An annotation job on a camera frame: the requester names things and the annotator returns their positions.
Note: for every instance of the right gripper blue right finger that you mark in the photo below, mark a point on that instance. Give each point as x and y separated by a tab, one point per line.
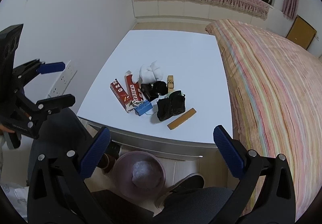
228	149

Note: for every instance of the red SUPERHUS carton box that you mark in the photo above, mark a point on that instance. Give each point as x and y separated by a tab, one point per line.
133	90

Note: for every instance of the pink trash bin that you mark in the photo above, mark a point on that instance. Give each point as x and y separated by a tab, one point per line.
139	175

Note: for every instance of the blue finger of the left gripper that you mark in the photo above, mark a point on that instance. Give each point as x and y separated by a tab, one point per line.
51	67
56	104

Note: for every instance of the yellow wooden board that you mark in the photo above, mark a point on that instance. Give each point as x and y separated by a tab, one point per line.
301	33

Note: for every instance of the brown wooden comb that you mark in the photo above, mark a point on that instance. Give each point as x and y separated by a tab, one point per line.
180	120

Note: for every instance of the black shoe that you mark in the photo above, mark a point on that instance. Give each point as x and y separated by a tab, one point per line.
192	181

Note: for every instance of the white patterned jacket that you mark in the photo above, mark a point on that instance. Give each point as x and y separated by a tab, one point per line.
18	197

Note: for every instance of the blue toy brick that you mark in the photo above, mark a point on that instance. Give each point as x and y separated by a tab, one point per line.
143	108

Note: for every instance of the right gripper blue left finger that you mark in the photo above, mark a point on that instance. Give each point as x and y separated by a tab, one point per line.
94	152

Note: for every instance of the black binder clip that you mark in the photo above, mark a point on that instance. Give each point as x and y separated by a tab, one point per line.
149	93

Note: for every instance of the dark red carton box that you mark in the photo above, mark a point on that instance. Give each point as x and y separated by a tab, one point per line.
122	96

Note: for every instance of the white power strip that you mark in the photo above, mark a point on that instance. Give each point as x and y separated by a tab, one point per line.
63	81

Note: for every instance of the black fuzzy pompom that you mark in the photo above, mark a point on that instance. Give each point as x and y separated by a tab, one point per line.
160	87

